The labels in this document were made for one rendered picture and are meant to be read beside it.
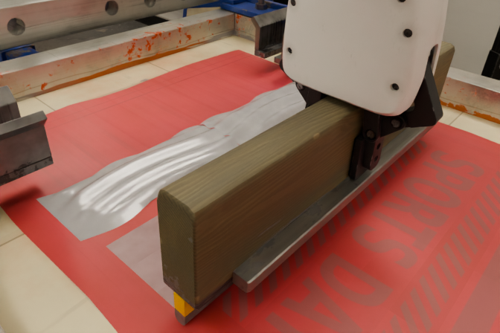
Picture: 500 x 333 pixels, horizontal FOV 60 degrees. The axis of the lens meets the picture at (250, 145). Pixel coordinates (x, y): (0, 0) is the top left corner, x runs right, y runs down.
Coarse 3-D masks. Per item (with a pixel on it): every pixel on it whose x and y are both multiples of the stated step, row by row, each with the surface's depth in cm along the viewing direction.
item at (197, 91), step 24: (168, 72) 60; (192, 72) 60; (216, 72) 60; (240, 72) 61; (264, 72) 61; (144, 96) 53; (168, 96) 53; (192, 96) 54; (216, 96) 54; (240, 96) 54; (192, 120) 48; (432, 144) 46; (456, 144) 46; (480, 144) 47
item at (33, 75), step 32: (128, 32) 62; (160, 32) 62; (192, 32) 67; (224, 32) 72; (0, 64) 50; (32, 64) 51; (64, 64) 53; (96, 64) 56; (128, 64) 60; (32, 96) 52; (448, 96) 54; (480, 96) 51
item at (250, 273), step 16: (416, 128) 42; (400, 144) 39; (384, 160) 37; (368, 176) 35; (336, 192) 33; (352, 192) 33; (320, 208) 31; (336, 208) 32; (304, 224) 30; (320, 224) 31; (272, 240) 28; (288, 240) 29; (304, 240) 30; (256, 256) 27; (272, 256) 27; (288, 256) 28; (240, 272) 26; (256, 272) 26; (240, 288) 26
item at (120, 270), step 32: (128, 96) 53; (64, 128) 46; (96, 128) 46; (128, 128) 47; (160, 128) 47; (64, 160) 41; (96, 160) 41; (0, 192) 37; (32, 192) 37; (32, 224) 34; (128, 224) 34; (64, 256) 31; (96, 256) 31; (128, 256) 31; (160, 256) 31; (96, 288) 29; (128, 288) 29; (160, 288) 29; (128, 320) 27; (160, 320) 27; (192, 320) 27; (224, 320) 27
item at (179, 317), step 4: (232, 284) 29; (224, 288) 29; (220, 292) 28; (216, 296) 28; (212, 300) 28; (208, 304) 28; (200, 308) 27; (176, 312) 27; (192, 312) 27; (196, 312) 27; (176, 316) 27; (180, 316) 26; (188, 316) 26; (192, 316) 27; (180, 320) 27; (184, 320) 26; (188, 320) 27; (184, 324) 27
